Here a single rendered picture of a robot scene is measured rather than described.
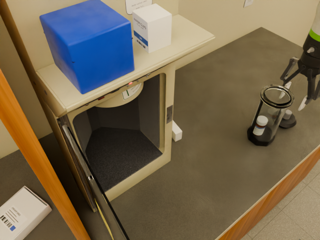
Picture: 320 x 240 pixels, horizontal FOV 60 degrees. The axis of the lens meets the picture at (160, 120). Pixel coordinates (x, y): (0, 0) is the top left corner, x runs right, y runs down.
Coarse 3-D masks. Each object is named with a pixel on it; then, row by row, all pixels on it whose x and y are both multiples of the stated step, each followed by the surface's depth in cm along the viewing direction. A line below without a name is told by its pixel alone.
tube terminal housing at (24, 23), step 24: (0, 0) 41; (24, 0) 39; (48, 0) 41; (72, 0) 44; (120, 0) 49; (168, 0) 56; (24, 24) 41; (24, 48) 44; (48, 48) 46; (168, 72) 70; (168, 96) 76; (48, 120) 68; (72, 120) 59; (168, 144) 93; (72, 168) 76; (144, 168) 93; (120, 192) 92
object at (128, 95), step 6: (138, 84) 71; (126, 90) 68; (132, 90) 69; (138, 90) 71; (114, 96) 67; (120, 96) 67; (126, 96) 68; (132, 96) 69; (102, 102) 67; (108, 102) 67; (114, 102) 68; (120, 102) 68; (126, 102) 69
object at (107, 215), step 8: (64, 128) 54; (72, 144) 51; (80, 160) 49; (80, 168) 56; (88, 176) 47; (88, 184) 55; (96, 184) 46; (96, 192) 45; (96, 200) 52; (104, 200) 44; (96, 208) 70; (104, 208) 43; (104, 216) 49; (112, 216) 42; (104, 224) 65; (112, 224) 41; (112, 232) 46; (120, 232) 41
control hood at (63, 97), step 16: (176, 16) 59; (176, 32) 55; (192, 32) 55; (208, 32) 55; (176, 48) 51; (192, 48) 52; (144, 64) 48; (160, 64) 48; (48, 80) 45; (64, 80) 45; (112, 80) 45; (128, 80) 46; (48, 96) 48; (64, 96) 42; (80, 96) 42; (96, 96) 43; (64, 112) 44
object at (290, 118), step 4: (288, 112) 110; (284, 116) 111; (288, 116) 110; (292, 116) 112; (284, 120) 111; (288, 120) 111; (292, 120) 111; (296, 120) 112; (280, 124) 111; (284, 124) 110; (288, 124) 110; (292, 124) 110; (284, 128) 112
